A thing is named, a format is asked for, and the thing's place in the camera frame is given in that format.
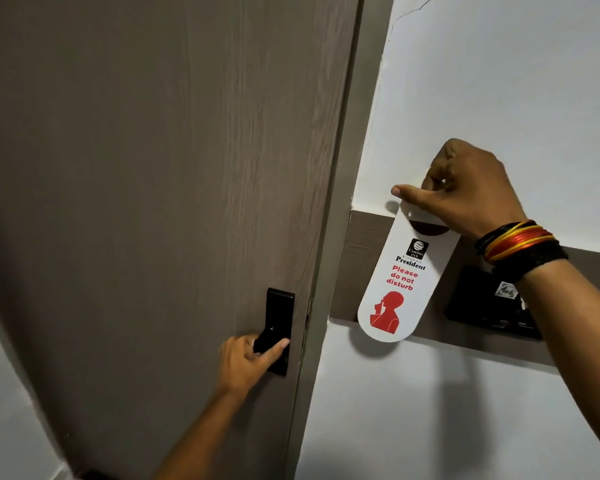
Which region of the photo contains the person's right hand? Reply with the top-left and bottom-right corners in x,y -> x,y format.
390,138 -> 529,241

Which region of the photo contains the grey-brown door frame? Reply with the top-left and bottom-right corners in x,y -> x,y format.
284,0 -> 397,480

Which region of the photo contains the brown wooden door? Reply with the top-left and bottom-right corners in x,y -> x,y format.
0,0 -> 362,480

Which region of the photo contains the black key card holder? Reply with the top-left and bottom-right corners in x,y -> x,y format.
444,265 -> 544,341

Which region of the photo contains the person's left hand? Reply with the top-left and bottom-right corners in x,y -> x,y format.
216,334 -> 291,397

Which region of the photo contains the black door handle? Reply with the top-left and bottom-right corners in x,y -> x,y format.
252,288 -> 296,377

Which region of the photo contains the thick black thread bracelet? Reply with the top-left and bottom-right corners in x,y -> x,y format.
492,241 -> 570,284

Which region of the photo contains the red and yellow thread bracelet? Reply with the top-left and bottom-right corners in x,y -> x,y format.
483,222 -> 557,264

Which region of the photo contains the person's left forearm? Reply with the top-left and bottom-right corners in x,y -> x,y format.
149,384 -> 253,480

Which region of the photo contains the person's right forearm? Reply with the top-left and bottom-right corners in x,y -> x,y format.
514,259 -> 600,468

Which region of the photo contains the white door hanger sign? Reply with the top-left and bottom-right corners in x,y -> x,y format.
357,176 -> 462,344

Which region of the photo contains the thin black thread bracelet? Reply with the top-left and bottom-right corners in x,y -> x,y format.
474,219 -> 538,254

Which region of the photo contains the brown wall panel strip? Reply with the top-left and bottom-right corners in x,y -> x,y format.
329,209 -> 600,368

